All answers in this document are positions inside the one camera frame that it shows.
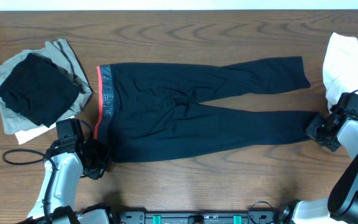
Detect black leggings with red waistband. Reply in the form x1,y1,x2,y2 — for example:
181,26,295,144
95,56,316,163

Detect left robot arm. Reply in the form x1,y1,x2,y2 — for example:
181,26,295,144
22,137,114,224

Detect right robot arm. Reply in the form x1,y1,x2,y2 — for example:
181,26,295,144
288,118,358,224

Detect folded white garment under pile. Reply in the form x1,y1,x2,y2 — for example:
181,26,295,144
0,83,76,145

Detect white garment on right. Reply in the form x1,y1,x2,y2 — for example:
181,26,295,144
293,32,358,224

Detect folded black garment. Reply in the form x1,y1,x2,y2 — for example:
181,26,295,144
0,53,80,127

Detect folded beige garment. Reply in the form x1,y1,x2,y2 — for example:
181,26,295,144
0,39,92,134

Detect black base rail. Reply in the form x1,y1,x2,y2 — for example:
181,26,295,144
118,209,290,224

